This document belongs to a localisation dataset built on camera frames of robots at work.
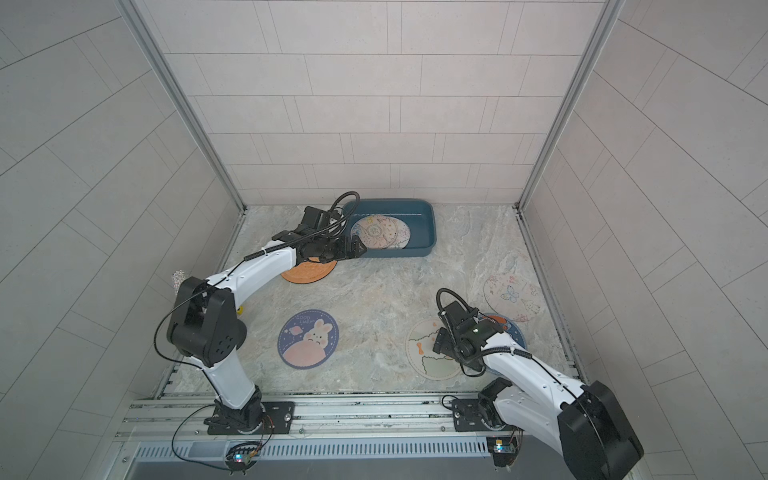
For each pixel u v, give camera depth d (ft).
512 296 3.05
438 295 2.28
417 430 2.33
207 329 1.50
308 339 2.75
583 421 1.29
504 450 2.23
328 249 2.49
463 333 1.99
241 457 2.10
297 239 2.08
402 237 3.47
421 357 2.65
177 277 2.37
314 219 2.30
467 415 2.33
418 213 3.66
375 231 3.54
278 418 2.35
